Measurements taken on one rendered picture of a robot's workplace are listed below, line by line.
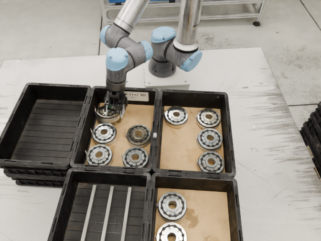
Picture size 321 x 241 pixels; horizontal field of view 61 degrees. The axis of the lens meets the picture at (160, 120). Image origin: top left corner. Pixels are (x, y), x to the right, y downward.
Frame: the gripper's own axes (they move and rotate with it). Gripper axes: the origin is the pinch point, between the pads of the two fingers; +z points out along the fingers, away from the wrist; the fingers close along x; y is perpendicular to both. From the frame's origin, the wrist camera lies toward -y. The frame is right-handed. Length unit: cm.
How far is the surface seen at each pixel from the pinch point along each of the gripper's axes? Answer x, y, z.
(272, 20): 146, -208, 60
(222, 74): 55, -44, 7
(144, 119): 13.2, 0.6, 1.0
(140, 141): 12.5, 14.2, -1.5
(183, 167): 30.7, 23.2, -1.4
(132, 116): 7.7, -0.7, 1.9
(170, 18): 31, -184, 66
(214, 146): 42.5, 14.7, -6.3
